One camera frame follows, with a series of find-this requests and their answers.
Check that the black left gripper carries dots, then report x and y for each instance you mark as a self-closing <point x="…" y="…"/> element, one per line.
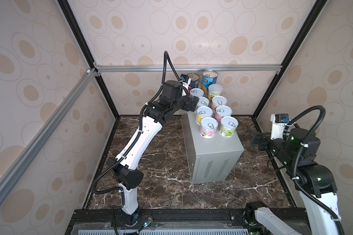
<point x="187" y="106"/>

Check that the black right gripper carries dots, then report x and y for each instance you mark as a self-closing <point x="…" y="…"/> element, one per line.
<point x="256" y="138"/>

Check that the white lid can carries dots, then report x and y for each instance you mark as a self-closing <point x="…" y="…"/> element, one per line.
<point x="203" y="112"/>
<point x="203" y="102"/>

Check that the teal label can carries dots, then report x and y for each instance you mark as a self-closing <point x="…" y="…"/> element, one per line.
<point x="196" y="92"/>

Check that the dark blue red soup can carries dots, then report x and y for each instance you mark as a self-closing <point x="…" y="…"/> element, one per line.
<point x="194" y="80"/>

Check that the peach label can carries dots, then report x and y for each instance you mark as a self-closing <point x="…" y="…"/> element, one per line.
<point x="218" y="101"/>

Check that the yellow label can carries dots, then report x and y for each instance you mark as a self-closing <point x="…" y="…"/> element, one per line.
<point x="214" y="90"/>

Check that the pink label can front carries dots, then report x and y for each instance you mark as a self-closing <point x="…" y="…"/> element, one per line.
<point x="208" y="127"/>

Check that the pink label can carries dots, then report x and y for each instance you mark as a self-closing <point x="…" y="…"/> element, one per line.
<point x="222" y="111"/>
<point x="208" y="127"/>

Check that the green label can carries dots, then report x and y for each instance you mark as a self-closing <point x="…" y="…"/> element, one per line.
<point x="228" y="126"/>

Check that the pink label can back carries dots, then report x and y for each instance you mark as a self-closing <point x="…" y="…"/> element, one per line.
<point x="222" y="111"/>

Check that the blue progresso soup can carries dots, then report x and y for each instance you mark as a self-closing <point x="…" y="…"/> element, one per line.
<point x="209" y="77"/>

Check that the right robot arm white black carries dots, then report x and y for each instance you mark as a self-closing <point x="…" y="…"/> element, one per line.
<point x="314" y="182"/>

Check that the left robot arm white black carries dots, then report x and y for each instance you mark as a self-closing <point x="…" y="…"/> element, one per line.
<point x="173" y="97"/>

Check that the grey metal cabinet box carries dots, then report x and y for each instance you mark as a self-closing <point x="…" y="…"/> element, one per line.
<point x="209" y="160"/>

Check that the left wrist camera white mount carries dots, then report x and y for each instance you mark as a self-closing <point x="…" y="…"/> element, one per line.
<point x="186" y="81"/>

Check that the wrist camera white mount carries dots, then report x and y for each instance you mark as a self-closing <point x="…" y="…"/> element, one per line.
<point x="186" y="81"/>
<point x="279" y="121"/>

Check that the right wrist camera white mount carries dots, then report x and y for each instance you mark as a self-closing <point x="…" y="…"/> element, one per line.
<point x="279" y="121"/>

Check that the horizontal aluminium rail back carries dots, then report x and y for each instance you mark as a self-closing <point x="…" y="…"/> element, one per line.
<point x="190" y="68"/>

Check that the black corner frame post left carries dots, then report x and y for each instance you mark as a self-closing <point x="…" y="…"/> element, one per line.
<point x="82" y="43"/>

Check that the black corner frame post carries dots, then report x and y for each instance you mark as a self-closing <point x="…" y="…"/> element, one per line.
<point x="82" y="43"/>
<point x="302" y="34"/>

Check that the black corner frame post right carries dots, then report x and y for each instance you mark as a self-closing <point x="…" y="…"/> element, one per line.
<point x="302" y="34"/>

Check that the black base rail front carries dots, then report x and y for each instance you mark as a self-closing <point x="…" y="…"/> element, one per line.
<point x="163" y="219"/>

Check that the diagonal aluminium rail left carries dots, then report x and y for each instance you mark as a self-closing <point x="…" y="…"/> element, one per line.
<point x="18" y="168"/>

